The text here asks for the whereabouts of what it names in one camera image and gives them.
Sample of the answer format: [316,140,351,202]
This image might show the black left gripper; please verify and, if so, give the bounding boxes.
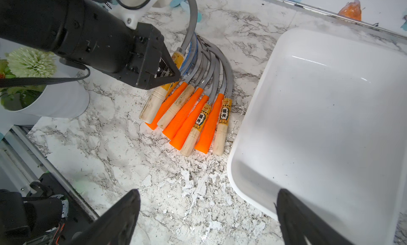
[106,23,181,89]

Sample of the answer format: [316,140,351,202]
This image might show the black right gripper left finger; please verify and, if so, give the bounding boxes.
[70,189,141,245]

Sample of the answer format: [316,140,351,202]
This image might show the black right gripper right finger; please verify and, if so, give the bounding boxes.
[275,189,352,245]

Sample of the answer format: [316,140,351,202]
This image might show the plain wooden handle sickle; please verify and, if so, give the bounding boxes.
[157,33,202,130]

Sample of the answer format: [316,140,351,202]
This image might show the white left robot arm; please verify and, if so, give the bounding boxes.
[1,0,181,90]

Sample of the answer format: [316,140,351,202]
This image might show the white plastic storage tray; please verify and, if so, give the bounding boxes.
[227,28,407,245]

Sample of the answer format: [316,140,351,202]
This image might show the light blue plastic trowel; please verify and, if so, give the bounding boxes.
[170,0,190,12]

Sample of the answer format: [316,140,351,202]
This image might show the potted artificial flowers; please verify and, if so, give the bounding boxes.
[1,47,91,118]

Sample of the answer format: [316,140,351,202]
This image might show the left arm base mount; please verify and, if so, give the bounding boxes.
[1,173,94,245]

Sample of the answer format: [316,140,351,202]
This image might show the labelled wooden handle sickle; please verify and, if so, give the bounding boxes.
[180,49,220,157]

